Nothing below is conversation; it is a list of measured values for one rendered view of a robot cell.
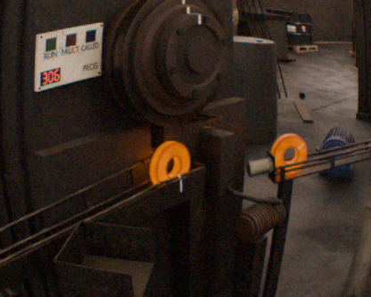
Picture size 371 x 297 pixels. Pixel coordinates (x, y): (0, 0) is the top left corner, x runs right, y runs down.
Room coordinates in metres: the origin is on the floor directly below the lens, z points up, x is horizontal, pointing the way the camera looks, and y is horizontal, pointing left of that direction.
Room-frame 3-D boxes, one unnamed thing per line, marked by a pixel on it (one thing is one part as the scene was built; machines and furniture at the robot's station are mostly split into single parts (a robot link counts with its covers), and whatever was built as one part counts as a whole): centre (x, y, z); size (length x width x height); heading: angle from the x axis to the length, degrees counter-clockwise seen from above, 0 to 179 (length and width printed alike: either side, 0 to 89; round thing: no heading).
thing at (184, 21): (1.62, -0.03, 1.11); 0.28 x 0.06 x 0.28; 137
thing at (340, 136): (3.62, -1.19, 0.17); 0.57 x 0.31 x 0.34; 157
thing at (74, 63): (1.51, 0.35, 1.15); 0.26 x 0.02 x 0.18; 137
